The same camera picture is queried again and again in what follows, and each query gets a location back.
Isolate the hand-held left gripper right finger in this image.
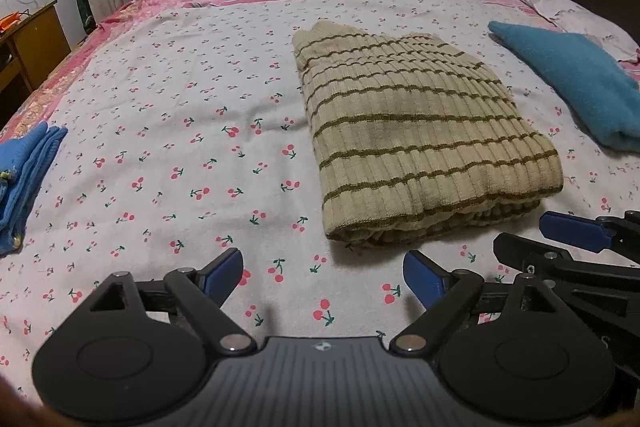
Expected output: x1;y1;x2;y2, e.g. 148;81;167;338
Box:
387;249;596;355

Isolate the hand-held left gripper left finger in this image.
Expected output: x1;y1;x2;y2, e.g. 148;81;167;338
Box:
55;248;258;356

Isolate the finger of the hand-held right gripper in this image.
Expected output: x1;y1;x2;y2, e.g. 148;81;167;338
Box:
492;232;640;334
539;210;640;266

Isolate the beige striped ribbed sweater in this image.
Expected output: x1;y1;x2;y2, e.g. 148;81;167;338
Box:
292;20;565;254

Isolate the teal folded fleece garment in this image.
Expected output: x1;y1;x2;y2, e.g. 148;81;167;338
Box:
487;21;640;153

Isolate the blue folded knit garment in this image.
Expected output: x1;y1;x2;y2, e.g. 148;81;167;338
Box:
0;123;69;257

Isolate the pink spotted pillow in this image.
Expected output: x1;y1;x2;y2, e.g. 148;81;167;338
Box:
482;0;640;64

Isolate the wooden desk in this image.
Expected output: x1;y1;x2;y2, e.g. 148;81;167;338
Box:
0;0;72;108

